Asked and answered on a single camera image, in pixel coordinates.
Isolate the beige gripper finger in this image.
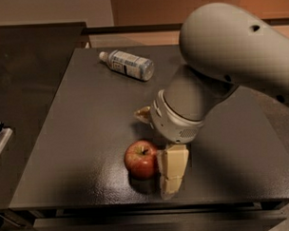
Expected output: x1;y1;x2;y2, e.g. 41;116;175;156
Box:
134;106;151;124
157;144;189;200

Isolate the red apple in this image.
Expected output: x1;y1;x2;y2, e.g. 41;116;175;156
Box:
124;140;158;181

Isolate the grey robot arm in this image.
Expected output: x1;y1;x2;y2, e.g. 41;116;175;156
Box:
135;3;289;200

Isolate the clear plastic water bottle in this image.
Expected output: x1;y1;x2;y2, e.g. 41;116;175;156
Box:
99;49;154;82

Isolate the dark lower table shelf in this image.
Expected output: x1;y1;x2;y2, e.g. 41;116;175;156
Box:
34;208;286;231

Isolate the dark side counter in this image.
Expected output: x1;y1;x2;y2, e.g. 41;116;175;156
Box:
0;22;87;211

